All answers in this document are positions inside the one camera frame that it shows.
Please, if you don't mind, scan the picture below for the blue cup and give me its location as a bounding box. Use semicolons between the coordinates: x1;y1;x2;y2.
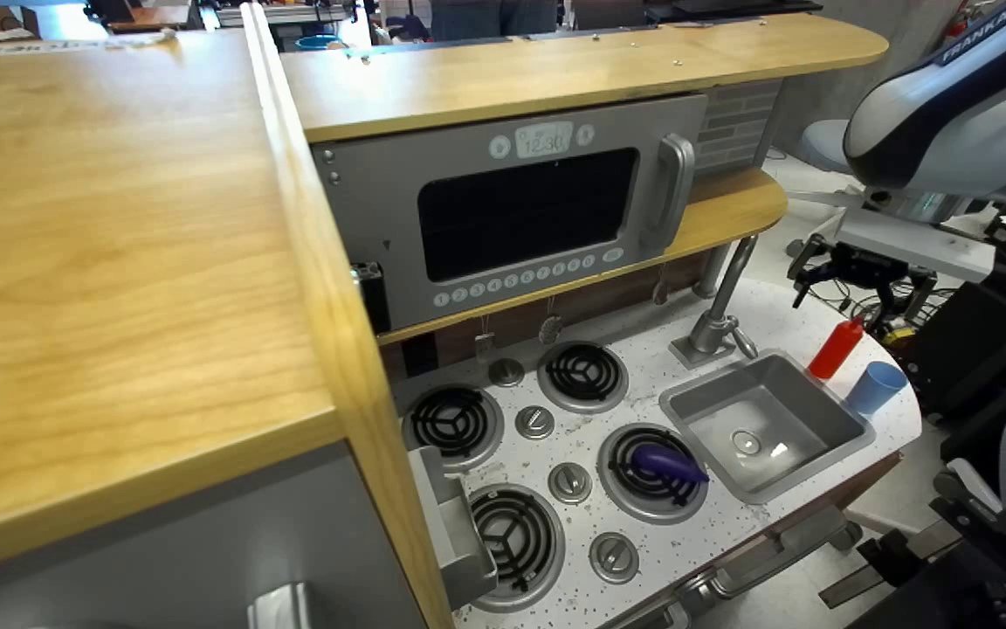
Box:
847;360;909;421

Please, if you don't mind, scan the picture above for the grey toy microwave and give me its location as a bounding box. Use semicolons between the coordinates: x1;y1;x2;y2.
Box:
316;96;707;331

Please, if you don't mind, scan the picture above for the grey cabinet door handle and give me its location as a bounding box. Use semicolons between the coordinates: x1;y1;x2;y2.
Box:
410;447;498;608

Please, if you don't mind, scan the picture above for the purple toy eggplant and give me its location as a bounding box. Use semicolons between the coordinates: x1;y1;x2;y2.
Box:
633;447;707;487

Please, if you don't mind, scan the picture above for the grey toy faucet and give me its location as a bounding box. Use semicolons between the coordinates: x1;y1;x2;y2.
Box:
670;239;758;368

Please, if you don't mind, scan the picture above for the grey stove knob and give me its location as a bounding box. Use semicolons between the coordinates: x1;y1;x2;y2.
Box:
549;463;591;506
586;531;640;585
489;360;523;389
515;407;557;440

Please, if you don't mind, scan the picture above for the red sauce bottle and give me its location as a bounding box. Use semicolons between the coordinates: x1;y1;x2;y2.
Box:
808;318;864;380

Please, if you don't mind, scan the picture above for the wooden toy kitchen cabinet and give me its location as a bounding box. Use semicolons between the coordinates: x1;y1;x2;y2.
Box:
0;12;888;626

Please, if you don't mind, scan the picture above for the black stove burner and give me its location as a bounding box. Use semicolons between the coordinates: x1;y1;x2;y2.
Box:
597;424;710;524
407;383;502;468
472;487;566;611
538;344;628;411

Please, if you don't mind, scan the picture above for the grey toy sink basin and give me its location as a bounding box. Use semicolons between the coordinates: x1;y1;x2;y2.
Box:
659;354;875;503

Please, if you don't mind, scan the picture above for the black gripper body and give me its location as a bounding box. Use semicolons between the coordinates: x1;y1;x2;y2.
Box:
786;235;937;327

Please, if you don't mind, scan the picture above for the grey oven door handle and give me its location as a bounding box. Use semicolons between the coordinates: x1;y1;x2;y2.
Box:
600;499;868;629

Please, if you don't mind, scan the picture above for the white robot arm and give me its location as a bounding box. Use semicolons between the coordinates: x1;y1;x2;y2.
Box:
790;4;1006;323

